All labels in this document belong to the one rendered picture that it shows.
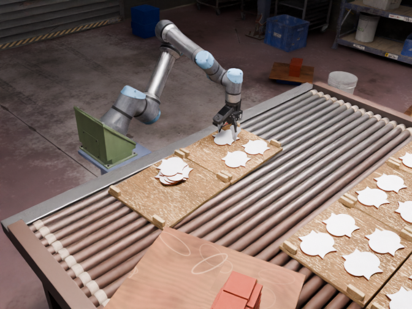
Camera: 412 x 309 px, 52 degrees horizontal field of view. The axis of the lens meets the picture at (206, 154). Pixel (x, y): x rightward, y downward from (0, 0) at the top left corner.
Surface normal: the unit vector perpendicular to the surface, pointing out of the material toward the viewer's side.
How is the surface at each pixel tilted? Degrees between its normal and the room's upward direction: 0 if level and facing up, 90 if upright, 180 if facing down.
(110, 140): 90
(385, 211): 0
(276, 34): 90
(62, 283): 0
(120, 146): 90
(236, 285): 0
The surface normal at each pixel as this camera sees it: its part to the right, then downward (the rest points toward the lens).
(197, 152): 0.04, -0.83
